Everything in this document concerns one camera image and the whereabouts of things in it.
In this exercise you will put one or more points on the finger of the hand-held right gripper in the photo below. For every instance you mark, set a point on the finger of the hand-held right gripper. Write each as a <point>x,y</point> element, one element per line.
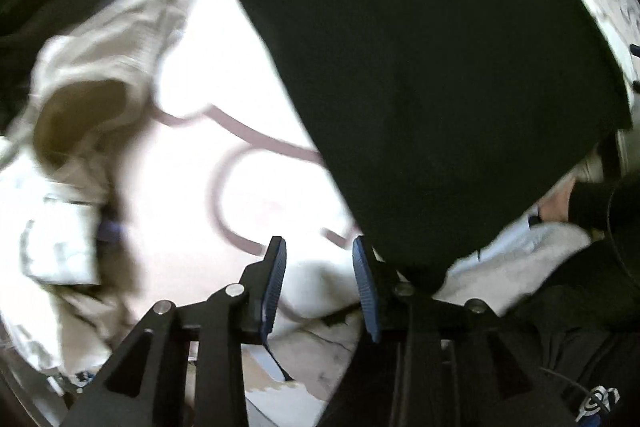
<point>635,50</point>

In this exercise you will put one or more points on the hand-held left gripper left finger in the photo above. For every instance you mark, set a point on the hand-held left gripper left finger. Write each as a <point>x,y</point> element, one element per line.
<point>274,287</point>

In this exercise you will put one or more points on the tan foam floor mat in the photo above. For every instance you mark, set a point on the tan foam floor mat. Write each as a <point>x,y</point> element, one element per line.
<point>257,377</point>

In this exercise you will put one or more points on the cartoon animal printed blanket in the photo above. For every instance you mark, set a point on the cartoon animal printed blanket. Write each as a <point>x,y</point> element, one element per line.
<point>225,132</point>

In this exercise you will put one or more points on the person's dark clothing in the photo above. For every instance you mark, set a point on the person's dark clothing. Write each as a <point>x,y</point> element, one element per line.
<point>575,332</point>

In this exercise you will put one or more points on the black garment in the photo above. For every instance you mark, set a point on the black garment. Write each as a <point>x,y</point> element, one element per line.
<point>400,82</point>

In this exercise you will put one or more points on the white cloth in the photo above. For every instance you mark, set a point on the white cloth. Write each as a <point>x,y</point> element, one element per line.
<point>55,247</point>

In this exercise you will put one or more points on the light beige garment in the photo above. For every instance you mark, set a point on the light beige garment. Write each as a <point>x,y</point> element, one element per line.
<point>100,57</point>

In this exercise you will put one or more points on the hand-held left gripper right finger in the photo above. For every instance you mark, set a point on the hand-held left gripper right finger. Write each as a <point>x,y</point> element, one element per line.
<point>365,292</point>

